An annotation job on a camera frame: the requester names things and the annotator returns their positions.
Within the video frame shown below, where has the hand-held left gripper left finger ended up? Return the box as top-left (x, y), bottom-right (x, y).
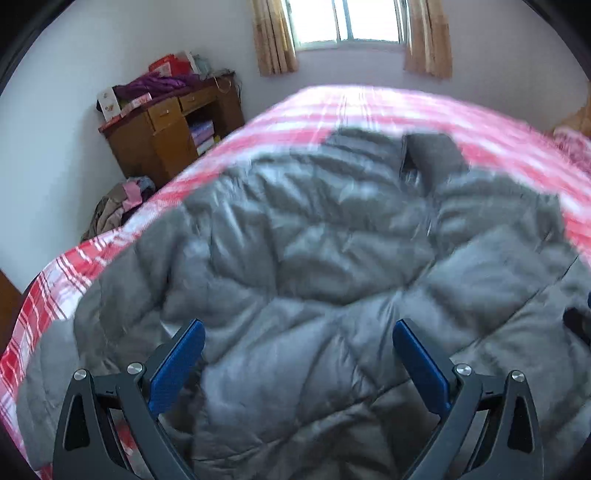
top-left (53, 318), bottom-right (206, 480)

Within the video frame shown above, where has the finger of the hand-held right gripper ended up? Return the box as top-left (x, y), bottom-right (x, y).
top-left (562, 291), bottom-right (591, 346)

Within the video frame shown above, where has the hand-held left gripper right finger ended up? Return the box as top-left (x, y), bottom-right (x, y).
top-left (392, 318), bottom-right (542, 480)

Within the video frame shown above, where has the grey padded jacket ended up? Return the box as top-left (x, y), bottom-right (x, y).
top-left (16, 127), bottom-right (591, 480)

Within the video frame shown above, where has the pile of clothes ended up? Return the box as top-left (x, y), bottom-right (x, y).
top-left (81, 175), bottom-right (158, 243)

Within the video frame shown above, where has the pink patterned pillow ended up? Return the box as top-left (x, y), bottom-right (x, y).
top-left (551, 127), bottom-right (591, 171)

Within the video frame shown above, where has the brown wooden panel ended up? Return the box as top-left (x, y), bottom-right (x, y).
top-left (0, 270), bottom-right (24, 342)

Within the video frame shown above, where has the light wooden headboard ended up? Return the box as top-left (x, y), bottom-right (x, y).
top-left (551, 104), bottom-right (591, 134)

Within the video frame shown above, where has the brown wooden desk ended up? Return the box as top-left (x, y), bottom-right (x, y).
top-left (98, 74), bottom-right (245, 190)

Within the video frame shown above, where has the stack of folded cloths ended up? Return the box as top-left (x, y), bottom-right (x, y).
top-left (190, 120), bottom-right (215, 155)

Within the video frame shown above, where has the flat pink box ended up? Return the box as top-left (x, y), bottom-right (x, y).
top-left (121, 93), bottom-right (153, 114)

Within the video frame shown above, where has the bed with red plaid sheet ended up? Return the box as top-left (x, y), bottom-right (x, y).
top-left (0, 83), bottom-right (591, 480)

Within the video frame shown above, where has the white printed box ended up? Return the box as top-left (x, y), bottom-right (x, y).
top-left (97, 87), bottom-right (123, 121)

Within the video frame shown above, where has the purple cloth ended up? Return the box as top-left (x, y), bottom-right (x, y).
top-left (113, 74), bottom-right (204, 104)

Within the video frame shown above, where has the red bag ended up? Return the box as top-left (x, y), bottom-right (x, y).
top-left (148, 54), bottom-right (192, 79)

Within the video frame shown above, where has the tan curtain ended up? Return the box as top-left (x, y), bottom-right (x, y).
top-left (404, 0), bottom-right (453, 79)
top-left (252, 0), bottom-right (298, 77)

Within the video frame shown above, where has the window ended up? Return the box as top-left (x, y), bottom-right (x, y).
top-left (284, 0), bottom-right (409, 51)

